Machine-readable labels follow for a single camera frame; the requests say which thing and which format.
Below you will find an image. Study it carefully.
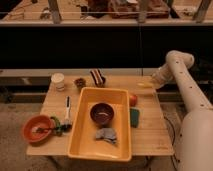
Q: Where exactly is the yellow banana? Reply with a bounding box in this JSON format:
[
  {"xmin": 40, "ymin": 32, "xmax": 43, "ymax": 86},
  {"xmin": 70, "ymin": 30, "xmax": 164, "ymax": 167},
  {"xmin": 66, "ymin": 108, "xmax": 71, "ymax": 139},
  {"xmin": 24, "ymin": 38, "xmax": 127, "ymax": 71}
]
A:
[{"xmin": 138, "ymin": 83, "xmax": 153, "ymax": 88}]

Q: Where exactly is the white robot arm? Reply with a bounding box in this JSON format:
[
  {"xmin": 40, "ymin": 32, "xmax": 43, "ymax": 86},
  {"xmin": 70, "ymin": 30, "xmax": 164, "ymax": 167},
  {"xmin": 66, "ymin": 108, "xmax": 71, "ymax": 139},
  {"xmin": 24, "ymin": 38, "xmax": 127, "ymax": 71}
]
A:
[{"xmin": 151, "ymin": 50, "xmax": 213, "ymax": 171}]

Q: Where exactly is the red orange fruit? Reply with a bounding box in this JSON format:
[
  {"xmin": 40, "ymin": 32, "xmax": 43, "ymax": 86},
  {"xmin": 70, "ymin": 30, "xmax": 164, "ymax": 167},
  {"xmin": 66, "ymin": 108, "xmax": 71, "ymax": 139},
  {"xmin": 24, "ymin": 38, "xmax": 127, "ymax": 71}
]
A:
[{"xmin": 129, "ymin": 94, "xmax": 138, "ymax": 107}]

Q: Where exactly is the green sponge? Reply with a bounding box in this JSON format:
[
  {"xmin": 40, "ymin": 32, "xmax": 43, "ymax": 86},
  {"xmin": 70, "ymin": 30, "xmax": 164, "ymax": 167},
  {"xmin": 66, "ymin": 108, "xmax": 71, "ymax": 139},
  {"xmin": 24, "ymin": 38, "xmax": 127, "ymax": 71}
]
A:
[{"xmin": 130, "ymin": 108, "xmax": 140, "ymax": 128}]

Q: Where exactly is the wooden table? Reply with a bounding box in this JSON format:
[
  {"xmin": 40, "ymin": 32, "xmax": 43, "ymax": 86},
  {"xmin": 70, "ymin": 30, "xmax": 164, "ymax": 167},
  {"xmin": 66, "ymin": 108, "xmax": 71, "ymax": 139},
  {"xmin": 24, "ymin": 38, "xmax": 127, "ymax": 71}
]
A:
[{"xmin": 27, "ymin": 75, "xmax": 174, "ymax": 158}]

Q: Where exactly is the striped brown cake slice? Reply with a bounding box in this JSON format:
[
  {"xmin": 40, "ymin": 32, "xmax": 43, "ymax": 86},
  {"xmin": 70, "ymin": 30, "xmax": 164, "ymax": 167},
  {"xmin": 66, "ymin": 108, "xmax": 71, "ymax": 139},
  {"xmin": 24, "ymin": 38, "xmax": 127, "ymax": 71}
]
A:
[{"xmin": 90, "ymin": 69, "xmax": 106, "ymax": 87}]

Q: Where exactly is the dark purple bowl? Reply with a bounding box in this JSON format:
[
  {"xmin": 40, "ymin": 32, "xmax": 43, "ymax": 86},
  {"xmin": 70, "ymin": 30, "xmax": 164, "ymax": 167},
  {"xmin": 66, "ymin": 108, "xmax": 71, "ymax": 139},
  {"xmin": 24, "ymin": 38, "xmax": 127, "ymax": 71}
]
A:
[{"xmin": 90, "ymin": 103, "xmax": 114, "ymax": 126}]

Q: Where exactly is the grey crumpled cloth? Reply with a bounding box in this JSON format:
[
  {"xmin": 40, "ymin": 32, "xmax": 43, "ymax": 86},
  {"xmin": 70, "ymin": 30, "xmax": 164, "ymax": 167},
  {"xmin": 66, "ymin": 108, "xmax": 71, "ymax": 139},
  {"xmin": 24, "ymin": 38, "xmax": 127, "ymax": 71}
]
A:
[{"xmin": 95, "ymin": 128, "xmax": 117, "ymax": 144}]

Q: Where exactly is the small brown cup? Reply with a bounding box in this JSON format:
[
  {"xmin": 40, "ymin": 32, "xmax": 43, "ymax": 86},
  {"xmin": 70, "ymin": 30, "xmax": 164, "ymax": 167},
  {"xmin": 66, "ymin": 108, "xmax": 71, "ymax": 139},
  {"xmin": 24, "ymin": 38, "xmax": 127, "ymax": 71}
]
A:
[{"xmin": 74, "ymin": 78, "xmax": 86, "ymax": 89}]

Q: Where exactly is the yellow plastic tub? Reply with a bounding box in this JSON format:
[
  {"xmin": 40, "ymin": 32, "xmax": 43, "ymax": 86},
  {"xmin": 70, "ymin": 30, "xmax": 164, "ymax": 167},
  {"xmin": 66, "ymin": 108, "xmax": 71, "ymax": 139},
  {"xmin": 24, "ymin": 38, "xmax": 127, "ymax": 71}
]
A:
[{"xmin": 68, "ymin": 87, "xmax": 132, "ymax": 162}]

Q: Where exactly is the white plastic cup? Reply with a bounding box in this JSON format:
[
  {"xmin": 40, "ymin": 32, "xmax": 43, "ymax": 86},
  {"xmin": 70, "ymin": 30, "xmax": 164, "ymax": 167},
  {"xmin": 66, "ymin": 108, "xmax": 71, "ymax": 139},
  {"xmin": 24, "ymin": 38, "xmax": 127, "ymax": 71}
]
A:
[{"xmin": 51, "ymin": 73, "xmax": 65, "ymax": 91}]

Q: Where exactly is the black spoon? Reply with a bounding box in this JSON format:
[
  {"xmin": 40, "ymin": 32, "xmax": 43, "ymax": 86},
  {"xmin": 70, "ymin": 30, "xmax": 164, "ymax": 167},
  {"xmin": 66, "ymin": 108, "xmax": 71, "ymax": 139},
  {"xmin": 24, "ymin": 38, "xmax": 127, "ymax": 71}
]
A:
[{"xmin": 36, "ymin": 127, "xmax": 63, "ymax": 134}]

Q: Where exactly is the orange bowl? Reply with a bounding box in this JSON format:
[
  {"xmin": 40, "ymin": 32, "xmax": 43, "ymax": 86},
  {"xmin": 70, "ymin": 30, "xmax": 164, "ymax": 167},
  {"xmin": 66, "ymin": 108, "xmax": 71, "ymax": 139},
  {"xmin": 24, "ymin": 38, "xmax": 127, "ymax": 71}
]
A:
[{"xmin": 22, "ymin": 115, "xmax": 54, "ymax": 143}]

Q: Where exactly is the black floor cable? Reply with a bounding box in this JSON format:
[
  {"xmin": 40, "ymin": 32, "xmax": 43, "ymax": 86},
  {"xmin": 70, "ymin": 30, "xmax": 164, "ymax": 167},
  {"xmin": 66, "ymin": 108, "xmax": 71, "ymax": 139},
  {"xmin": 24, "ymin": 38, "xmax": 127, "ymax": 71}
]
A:
[{"xmin": 163, "ymin": 115, "xmax": 181, "ymax": 171}]

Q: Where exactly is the green ring toy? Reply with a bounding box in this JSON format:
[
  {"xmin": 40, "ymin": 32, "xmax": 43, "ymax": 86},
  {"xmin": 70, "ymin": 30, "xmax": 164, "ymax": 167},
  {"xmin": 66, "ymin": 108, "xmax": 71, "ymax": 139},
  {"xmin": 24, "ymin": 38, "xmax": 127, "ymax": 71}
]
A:
[{"xmin": 50, "ymin": 116, "xmax": 62, "ymax": 136}]

